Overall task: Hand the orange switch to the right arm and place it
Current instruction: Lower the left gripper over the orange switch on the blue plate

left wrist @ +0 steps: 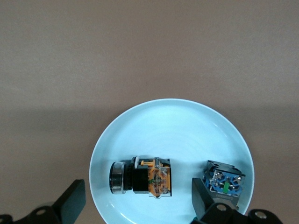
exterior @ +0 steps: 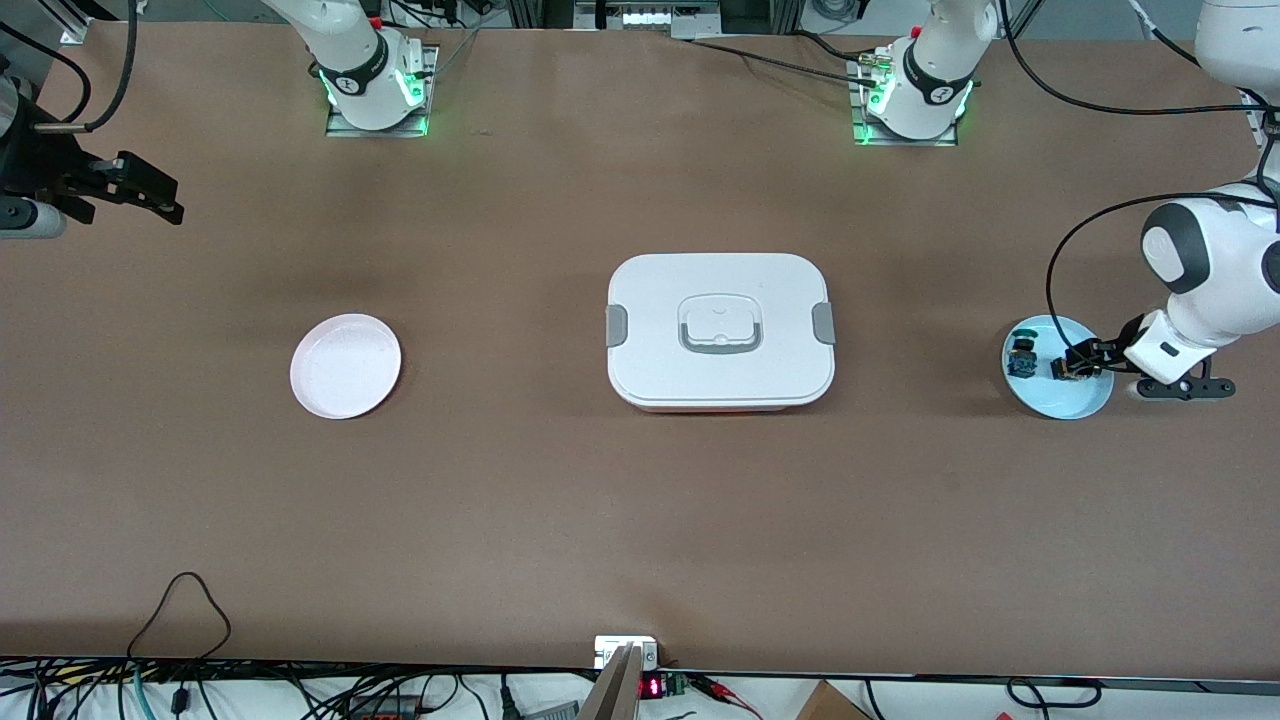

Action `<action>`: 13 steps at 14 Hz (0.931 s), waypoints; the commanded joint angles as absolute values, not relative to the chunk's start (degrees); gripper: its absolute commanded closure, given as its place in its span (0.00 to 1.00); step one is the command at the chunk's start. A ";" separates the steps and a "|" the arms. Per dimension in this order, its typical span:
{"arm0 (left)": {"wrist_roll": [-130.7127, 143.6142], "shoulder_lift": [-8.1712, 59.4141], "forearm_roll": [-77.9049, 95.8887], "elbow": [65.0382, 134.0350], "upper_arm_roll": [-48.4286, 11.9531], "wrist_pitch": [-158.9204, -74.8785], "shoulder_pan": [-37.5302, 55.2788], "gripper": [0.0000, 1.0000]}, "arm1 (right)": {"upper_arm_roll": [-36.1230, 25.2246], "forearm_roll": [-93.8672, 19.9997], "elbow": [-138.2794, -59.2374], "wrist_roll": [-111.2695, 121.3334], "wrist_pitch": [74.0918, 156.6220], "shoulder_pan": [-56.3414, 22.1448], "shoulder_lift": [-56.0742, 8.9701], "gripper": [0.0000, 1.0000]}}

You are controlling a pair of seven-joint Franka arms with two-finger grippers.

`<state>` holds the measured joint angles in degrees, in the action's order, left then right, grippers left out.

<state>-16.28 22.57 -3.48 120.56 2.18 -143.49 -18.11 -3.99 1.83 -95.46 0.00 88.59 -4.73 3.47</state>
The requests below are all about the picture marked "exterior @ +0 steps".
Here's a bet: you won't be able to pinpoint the light blue round plate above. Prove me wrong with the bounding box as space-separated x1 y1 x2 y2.
1002 315 1115 420

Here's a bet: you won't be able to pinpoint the short aluminium extrusion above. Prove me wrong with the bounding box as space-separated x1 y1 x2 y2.
60 0 116 46

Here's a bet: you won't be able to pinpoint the pink round plate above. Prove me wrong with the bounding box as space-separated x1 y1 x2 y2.
290 313 403 420

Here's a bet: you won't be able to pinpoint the white lunch box grey clips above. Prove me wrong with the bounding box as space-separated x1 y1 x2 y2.
606 253 836 414

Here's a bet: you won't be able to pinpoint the brown cardboard piece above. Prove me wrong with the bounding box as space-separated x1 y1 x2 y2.
795 680 871 720

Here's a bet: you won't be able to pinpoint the red clip leads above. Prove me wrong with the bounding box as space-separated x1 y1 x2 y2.
690 674 763 719

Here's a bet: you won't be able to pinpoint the small white box device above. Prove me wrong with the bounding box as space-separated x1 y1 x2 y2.
594 636 659 669

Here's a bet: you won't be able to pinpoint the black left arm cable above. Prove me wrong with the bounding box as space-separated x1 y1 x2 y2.
1000 0 1280 351

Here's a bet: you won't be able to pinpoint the long aluminium frame rail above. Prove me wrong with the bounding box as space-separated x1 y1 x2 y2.
1240 88 1280 153

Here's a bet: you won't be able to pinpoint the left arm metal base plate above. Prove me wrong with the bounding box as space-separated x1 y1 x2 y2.
852 50 959 147

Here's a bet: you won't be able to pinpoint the black looped thin cable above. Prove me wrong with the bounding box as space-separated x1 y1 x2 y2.
127 572 233 661

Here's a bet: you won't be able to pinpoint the thick black table cable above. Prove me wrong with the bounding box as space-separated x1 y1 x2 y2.
790 28 869 63

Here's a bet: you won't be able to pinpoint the thin black table cable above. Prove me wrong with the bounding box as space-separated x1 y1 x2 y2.
672 35 886 89

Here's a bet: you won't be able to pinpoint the black cable bundle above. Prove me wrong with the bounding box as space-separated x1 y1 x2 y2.
0 655 591 720

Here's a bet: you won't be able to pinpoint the aluminium frame with light strip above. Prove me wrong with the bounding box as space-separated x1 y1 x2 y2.
575 0 723 31

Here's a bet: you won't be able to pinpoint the grey metal camera bar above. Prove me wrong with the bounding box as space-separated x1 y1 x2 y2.
580 643 643 720

